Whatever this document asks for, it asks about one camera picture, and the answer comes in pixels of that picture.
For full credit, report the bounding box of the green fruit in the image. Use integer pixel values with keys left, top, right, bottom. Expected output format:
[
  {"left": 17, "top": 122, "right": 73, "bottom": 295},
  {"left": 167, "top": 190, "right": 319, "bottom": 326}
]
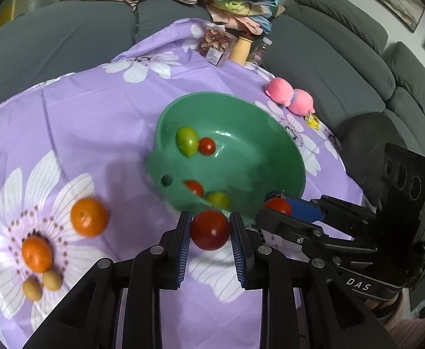
[{"left": 176, "top": 127, "right": 199, "bottom": 158}]

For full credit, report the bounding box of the small yellow-brown fruit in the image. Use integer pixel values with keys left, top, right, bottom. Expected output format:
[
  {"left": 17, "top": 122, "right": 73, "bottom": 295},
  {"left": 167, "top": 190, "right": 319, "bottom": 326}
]
[
  {"left": 42, "top": 270, "right": 63, "bottom": 291},
  {"left": 22, "top": 277, "right": 43, "bottom": 302}
]

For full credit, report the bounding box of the orange mandarin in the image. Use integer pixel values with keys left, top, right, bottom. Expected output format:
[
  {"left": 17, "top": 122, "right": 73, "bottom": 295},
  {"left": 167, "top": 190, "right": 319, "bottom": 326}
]
[
  {"left": 21, "top": 236, "right": 53, "bottom": 273},
  {"left": 70, "top": 197, "right": 110, "bottom": 238}
]

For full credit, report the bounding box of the pink plush toy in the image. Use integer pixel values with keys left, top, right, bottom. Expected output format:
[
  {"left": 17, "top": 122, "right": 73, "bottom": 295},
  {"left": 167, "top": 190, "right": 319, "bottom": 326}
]
[{"left": 264, "top": 77, "right": 315, "bottom": 117}]

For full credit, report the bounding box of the clear snack packet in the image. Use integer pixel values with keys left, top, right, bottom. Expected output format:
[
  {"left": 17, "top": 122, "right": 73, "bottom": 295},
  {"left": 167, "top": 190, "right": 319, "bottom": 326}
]
[{"left": 198, "top": 25, "right": 237, "bottom": 67}]

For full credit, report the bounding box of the purple floral tablecloth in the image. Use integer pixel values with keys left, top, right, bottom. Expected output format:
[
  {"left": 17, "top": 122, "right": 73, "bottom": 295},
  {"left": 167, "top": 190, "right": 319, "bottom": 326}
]
[{"left": 0, "top": 18, "right": 364, "bottom": 349}]

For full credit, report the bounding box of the grey fabric sofa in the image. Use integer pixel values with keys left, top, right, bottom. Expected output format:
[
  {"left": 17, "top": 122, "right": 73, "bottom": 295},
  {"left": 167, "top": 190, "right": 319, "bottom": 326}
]
[{"left": 0, "top": 0, "right": 425, "bottom": 320}]

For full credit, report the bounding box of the beige bottle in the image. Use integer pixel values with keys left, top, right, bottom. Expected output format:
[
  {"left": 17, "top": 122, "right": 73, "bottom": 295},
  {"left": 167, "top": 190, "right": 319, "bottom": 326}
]
[{"left": 229, "top": 31, "right": 255, "bottom": 65}]

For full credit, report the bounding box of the stack of folded cloths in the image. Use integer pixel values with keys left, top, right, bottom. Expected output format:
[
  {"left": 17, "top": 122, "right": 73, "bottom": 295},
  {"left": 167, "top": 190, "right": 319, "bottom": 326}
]
[{"left": 200, "top": 0, "right": 280, "bottom": 35}]

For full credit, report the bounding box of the person's right forearm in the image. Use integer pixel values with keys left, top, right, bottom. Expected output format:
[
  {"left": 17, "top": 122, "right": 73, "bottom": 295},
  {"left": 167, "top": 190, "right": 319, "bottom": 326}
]
[{"left": 365, "top": 291, "right": 425, "bottom": 337}]

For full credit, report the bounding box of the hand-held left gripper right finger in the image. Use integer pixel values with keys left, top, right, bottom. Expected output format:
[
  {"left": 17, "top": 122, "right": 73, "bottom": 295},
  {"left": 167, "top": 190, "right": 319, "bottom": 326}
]
[{"left": 229, "top": 211, "right": 404, "bottom": 349}]

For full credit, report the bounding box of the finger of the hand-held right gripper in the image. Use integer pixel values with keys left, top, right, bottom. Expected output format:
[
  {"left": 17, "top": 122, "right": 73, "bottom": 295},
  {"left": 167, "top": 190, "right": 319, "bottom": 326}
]
[
  {"left": 285, "top": 195, "right": 380, "bottom": 238},
  {"left": 255, "top": 209, "right": 378, "bottom": 259}
]

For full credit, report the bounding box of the clear bottle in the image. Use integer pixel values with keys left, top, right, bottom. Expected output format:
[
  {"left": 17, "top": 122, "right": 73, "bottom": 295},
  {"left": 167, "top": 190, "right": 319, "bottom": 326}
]
[{"left": 247, "top": 37, "right": 273, "bottom": 67}]

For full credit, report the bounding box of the yellow-green fruit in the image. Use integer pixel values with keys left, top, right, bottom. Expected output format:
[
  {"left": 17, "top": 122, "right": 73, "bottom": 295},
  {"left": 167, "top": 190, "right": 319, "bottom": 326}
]
[{"left": 206, "top": 191, "right": 231, "bottom": 210}]

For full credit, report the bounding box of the green plastic bowl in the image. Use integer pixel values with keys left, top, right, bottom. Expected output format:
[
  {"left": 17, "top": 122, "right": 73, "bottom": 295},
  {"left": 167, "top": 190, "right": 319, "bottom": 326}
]
[{"left": 146, "top": 92, "right": 306, "bottom": 226}]

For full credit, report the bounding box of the red cherry tomato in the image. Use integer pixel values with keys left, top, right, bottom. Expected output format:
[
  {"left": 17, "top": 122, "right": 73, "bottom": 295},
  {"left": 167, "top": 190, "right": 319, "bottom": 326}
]
[
  {"left": 198, "top": 137, "right": 217, "bottom": 156},
  {"left": 264, "top": 196, "right": 293, "bottom": 216},
  {"left": 190, "top": 210, "right": 231, "bottom": 251},
  {"left": 185, "top": 180, "right": 204, "bottom": 197}
]

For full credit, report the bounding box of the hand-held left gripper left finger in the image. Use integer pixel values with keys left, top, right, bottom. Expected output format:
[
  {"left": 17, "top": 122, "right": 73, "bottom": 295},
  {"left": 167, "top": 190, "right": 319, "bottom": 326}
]
[{"left": 23, "top": 211, "right": 193, "bottom": 349}]

